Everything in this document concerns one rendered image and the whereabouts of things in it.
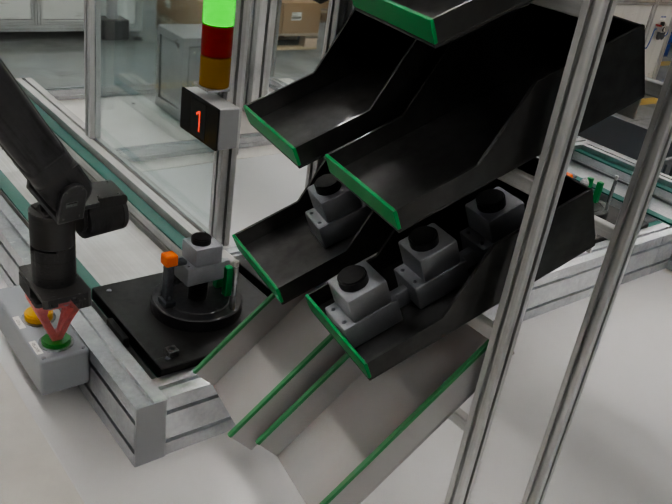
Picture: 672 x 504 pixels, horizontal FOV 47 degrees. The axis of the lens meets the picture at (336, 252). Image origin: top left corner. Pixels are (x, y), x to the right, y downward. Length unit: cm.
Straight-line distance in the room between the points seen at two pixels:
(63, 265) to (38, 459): 26
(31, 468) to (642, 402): 99
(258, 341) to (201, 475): 20
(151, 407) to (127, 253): 49
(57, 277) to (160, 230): 47
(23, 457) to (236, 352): 32
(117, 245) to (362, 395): 74
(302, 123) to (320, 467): 38
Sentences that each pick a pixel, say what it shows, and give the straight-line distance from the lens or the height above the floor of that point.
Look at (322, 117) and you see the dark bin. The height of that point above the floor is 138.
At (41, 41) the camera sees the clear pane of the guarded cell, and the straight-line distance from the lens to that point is 243.
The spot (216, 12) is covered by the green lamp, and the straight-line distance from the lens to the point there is 127.
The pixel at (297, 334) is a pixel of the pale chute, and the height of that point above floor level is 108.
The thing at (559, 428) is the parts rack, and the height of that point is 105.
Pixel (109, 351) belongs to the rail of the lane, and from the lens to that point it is 117.
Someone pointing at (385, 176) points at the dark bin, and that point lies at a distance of 75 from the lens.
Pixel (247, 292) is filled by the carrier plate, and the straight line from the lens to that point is 129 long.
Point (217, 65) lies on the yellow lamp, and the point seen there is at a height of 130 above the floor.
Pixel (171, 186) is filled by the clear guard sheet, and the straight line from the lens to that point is 158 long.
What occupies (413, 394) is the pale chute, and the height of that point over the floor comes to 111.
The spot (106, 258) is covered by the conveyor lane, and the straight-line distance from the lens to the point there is 148.
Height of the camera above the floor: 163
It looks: 27 degrees down
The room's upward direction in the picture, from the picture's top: 9 degrees clockwise
